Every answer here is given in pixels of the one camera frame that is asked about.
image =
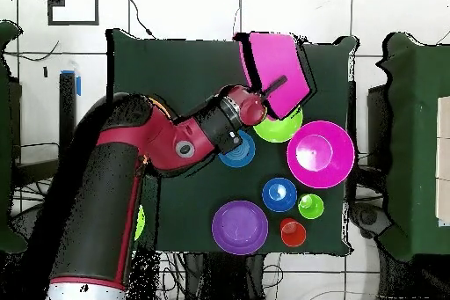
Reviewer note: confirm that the purple plastic bowl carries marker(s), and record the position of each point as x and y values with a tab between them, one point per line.
239	228

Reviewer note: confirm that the orange plastic cup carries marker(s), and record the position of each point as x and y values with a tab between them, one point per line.
293	233

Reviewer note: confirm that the dark blue plastic bowl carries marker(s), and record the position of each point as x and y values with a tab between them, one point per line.
279	194

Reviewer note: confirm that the black pedestal leg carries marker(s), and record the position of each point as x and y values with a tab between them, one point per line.
371	219

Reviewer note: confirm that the beige boxes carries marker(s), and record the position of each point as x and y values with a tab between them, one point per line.
443	159

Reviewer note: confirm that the black upright post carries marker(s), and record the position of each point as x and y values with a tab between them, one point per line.
67	113

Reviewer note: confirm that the green plastic bowl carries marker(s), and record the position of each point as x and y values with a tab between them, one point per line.
277	131
140	224

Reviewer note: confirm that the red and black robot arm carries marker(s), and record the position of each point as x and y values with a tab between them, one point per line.
88	191

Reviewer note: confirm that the green plastic cup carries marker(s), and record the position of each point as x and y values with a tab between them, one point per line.
311	206

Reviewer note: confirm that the dark green table cloth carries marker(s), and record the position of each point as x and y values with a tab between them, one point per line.
197	67

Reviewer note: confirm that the green cloth side table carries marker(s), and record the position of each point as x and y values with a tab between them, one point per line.
4	138
411	138

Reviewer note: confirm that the light blue plastic bowl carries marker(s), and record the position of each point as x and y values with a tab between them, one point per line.
240	157

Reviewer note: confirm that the pink plastic bowl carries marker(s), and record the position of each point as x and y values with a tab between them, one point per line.
277	60
320	154

